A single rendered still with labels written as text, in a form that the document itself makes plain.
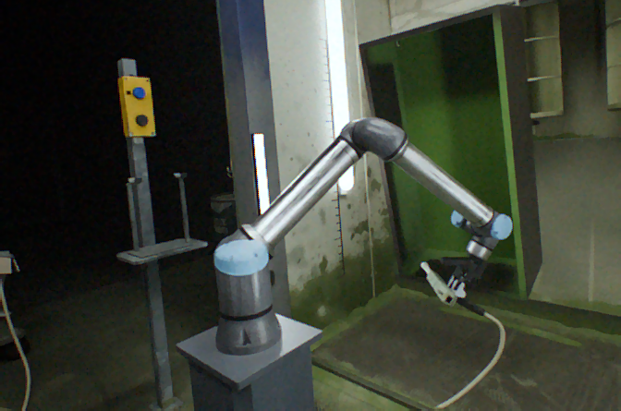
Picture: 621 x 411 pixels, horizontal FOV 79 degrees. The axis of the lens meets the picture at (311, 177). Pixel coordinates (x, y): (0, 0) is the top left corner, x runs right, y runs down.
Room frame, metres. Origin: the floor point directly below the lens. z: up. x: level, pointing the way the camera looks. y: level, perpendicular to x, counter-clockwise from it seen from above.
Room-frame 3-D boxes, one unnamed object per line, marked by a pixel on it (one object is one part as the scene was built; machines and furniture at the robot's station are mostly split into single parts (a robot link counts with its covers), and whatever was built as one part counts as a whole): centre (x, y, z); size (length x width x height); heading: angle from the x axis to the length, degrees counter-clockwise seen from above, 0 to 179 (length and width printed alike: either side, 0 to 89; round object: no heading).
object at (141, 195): (1.75, 0.79, 0.82); 0.06 x 0.06 x 1.64; 47
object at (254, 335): (1.07, 0.22, 0.69); 0.19 x 0.19 x 0.10
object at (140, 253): (1.64, 0.67, 0.95); 0.26 x 0.15 x 0.32; 137
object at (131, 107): (1.71, 0.75, 1.42); 0.12 x 0.06 x 0.26; 137
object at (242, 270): (1.08, 0.22, 0.83); 0.17 x 0.15 x 0.18; 16
